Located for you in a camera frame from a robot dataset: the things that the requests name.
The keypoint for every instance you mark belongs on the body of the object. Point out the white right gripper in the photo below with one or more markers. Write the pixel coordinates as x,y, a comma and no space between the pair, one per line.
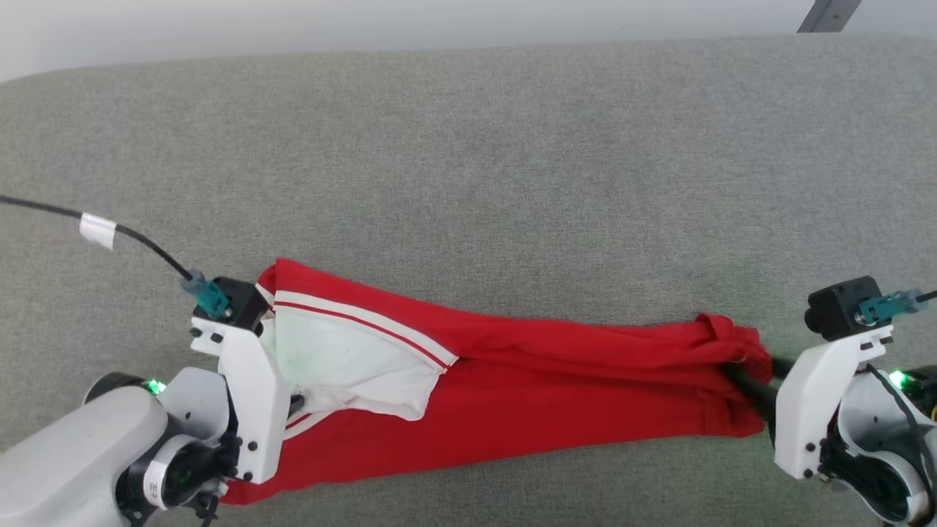
805,410

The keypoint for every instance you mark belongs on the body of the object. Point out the grey metal post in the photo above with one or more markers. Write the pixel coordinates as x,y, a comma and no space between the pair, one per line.
827,15

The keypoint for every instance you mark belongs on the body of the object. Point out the red and white garment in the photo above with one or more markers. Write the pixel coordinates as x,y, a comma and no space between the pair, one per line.
527,395

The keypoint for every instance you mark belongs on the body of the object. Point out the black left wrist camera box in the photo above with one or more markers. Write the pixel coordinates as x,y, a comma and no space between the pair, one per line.
238,304

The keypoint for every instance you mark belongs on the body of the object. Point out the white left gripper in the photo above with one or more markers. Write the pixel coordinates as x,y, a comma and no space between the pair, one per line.
256,402

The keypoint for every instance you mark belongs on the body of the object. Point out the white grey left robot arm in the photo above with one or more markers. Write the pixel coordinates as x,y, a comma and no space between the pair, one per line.
73,454

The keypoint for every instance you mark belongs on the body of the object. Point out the grey fabric sofa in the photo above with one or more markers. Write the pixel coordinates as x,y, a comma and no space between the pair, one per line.
468,168

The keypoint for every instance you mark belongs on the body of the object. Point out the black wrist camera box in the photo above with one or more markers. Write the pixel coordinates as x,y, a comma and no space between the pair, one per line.
838,307
238,304

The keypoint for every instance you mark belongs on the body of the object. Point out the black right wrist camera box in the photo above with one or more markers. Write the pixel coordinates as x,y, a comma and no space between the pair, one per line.
838,307

